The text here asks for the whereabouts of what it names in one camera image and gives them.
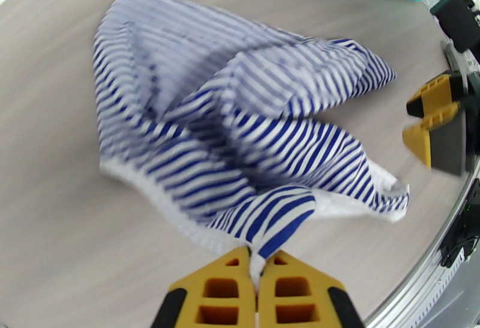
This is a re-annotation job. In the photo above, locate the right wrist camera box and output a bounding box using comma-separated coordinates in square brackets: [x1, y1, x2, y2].
[430, 0, 480, 54]

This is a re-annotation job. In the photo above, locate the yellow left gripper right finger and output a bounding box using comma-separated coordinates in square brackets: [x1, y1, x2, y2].
[259, 249, 365, 328]

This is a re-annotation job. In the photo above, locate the blue white striped tank top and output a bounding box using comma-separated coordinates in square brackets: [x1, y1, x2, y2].
[91, 0, 410, 290]

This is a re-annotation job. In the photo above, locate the aluminium rail frame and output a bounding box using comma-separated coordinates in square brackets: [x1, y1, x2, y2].
[365, 179, 480, 328]

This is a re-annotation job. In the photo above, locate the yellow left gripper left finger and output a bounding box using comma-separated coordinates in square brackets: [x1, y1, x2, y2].
[151, 246, 258, 328]

